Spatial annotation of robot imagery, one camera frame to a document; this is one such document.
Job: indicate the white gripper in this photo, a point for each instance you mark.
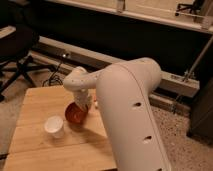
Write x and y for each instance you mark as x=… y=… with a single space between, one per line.
x=83 y=99

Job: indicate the red ceramic bowl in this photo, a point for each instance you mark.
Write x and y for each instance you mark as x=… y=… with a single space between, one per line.
x=75 y=114

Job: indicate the white paper cup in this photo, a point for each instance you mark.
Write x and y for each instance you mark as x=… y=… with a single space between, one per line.
x=54 y=126

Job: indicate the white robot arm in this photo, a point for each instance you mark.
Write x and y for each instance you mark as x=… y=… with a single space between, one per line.
x=122 y=91

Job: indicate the small orange white object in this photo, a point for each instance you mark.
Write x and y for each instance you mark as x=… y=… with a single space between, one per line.
x=95 y=102

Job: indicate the metal rod stand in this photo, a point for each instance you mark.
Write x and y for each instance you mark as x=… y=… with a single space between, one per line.
x=189 y=75

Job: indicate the distant black office chair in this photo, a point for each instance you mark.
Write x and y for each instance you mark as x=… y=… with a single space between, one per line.
x=193 y=8

